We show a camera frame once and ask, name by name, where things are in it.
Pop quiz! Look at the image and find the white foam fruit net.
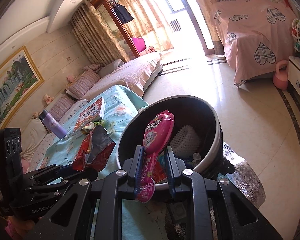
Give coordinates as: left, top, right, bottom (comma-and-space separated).
170, 125, 200, 159

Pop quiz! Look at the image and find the pink toothbrush package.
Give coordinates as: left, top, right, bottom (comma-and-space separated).
137, 110, 174, 203

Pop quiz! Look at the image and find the red foil wrapper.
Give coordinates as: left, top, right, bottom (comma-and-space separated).
72, 126, 116, 172

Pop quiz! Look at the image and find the white black trash bin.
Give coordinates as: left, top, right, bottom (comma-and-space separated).
116, 95, 235, 179

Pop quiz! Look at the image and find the person left hand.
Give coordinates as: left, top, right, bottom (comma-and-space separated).
5, 216, 36, 239

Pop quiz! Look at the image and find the light blue floral tablecloth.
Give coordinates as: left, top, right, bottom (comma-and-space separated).
31, 85, 167, 239

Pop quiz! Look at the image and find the green apple juice pouch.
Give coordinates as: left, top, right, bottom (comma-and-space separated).
81, 119, 105, 135

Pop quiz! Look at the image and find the white cushion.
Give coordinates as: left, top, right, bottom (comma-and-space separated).
21, 119, 48, 161

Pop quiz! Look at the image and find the stack of children's books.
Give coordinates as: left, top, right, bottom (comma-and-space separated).
73, 97, 106, 131

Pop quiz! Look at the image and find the purple thermos bottle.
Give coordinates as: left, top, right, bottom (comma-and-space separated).
39, 109, 67, 139

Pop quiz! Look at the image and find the sofa with floral cover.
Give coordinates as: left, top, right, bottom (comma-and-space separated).
21, 52, 162, 172

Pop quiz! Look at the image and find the teddy bear plush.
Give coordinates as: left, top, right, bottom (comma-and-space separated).
43, 94, 55, 105

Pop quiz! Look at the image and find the framed waterfall painting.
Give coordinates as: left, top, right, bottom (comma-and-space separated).
0, 46, 44, 129

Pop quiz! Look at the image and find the left beige curtain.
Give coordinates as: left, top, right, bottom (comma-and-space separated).
70, 0, 130, 65

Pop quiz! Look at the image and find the pink heart-patterned cover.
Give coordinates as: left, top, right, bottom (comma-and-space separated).
211, 0, 295, 87

